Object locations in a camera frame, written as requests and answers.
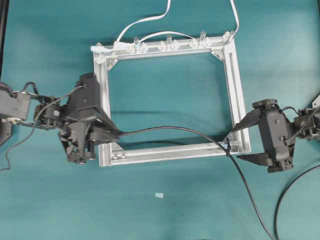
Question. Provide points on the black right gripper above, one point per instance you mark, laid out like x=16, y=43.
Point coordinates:
x=251, y=119

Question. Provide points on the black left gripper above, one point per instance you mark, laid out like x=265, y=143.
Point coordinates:
x=73, y=134

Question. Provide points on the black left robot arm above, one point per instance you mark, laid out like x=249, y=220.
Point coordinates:
x=18, y=108

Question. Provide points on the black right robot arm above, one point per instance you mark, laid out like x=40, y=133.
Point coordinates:
x=305, y=126

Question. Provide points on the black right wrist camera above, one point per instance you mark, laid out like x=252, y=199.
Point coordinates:
x=274, y=131

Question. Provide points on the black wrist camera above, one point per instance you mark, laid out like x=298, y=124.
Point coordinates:
x=274, y=131
x=84, y=104

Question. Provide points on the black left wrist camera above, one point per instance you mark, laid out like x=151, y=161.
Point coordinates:
x=84, y=104

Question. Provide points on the clear standoff post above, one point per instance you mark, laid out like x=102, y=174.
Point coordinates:
x=168, y=42
x=136, y=43
x=202, y=38

